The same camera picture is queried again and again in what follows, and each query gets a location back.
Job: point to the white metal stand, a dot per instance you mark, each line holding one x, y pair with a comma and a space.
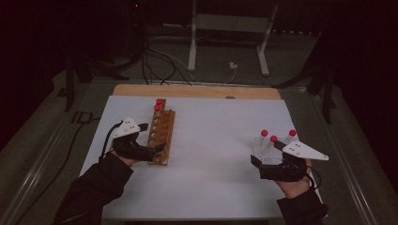
192, 47

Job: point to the white table mat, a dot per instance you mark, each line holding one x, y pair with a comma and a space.
212, 175

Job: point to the black stand legs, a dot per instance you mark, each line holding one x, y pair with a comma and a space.
327, 93
70, 81

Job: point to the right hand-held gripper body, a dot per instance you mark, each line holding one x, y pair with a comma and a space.
287, 172

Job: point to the person's left hand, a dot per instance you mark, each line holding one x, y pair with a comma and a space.
128, 162

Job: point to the clear plastic tube rack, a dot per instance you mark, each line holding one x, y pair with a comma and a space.
266, 154

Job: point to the person's right hand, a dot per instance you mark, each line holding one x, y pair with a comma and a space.
295, 188

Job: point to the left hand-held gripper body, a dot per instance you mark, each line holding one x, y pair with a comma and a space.
133, 148

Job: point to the wooden test tube rack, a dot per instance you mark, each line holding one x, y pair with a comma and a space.
167, 125

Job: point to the red capped test tube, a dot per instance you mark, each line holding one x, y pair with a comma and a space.
159, 101
157, 108
273, 138
264, 132
292, 132

